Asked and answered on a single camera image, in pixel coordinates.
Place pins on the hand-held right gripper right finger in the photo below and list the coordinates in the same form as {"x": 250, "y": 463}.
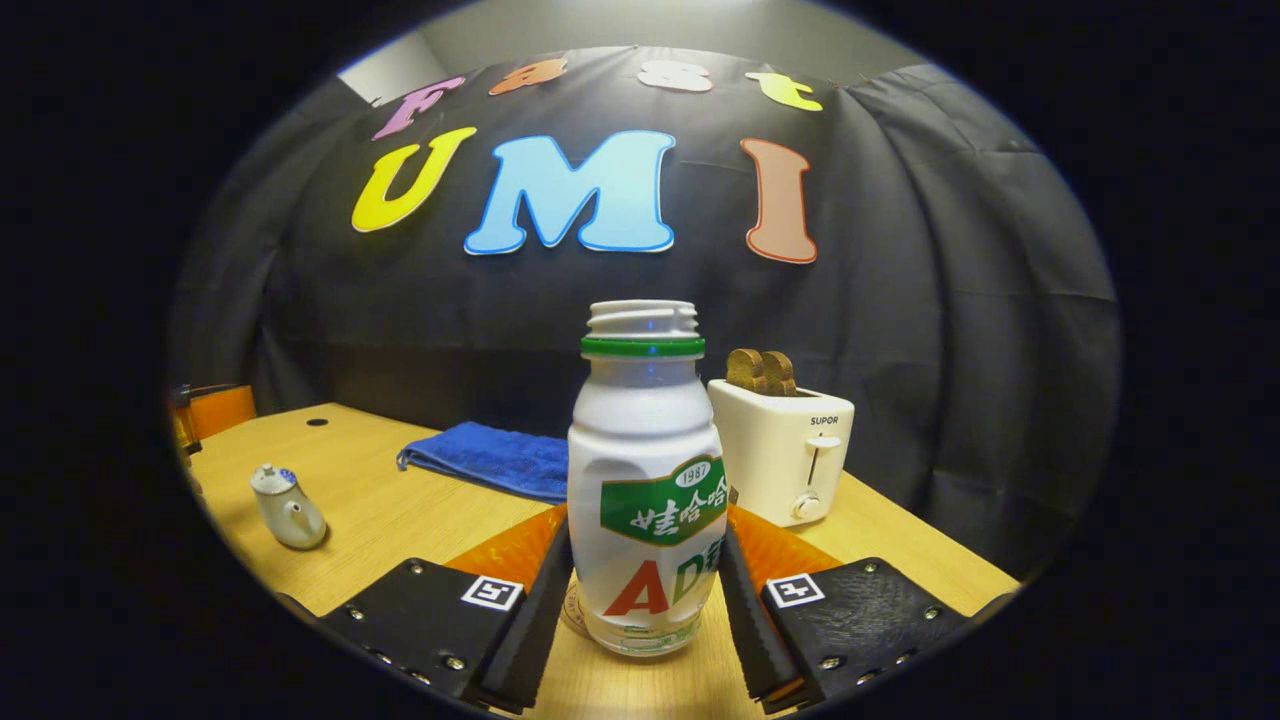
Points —
{"x": 750, "y": 640}

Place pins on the white plastic water bottle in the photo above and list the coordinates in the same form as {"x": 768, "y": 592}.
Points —
{"x": 640, "y": 430}

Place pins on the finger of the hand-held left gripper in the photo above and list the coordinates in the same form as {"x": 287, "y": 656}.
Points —
{"x": 222, "y": 410}

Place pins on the blue folded towel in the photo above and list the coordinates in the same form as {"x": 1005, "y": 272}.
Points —
{"x": 490, "y": 460}

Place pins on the black backdrop cloth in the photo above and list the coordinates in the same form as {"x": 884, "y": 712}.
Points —
{"x": 900, "y": 300}

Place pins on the white ceramic teacup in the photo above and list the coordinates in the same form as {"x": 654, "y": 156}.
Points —
{"x": 300, "y": 522}

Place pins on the cream toaster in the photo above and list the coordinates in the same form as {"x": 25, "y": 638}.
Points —
{"x": 770, "y": 450}

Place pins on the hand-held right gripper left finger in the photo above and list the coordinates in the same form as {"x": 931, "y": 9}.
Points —
{"x": 525, "y": 640}

